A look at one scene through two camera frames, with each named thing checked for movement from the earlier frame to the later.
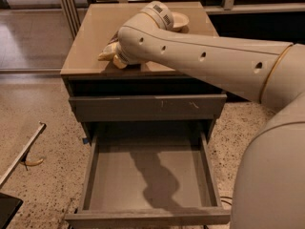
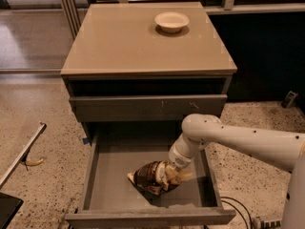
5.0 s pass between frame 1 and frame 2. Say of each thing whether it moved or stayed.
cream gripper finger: moved
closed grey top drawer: stayed
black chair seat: stayed
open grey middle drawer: stayed
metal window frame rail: stayed
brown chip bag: moved
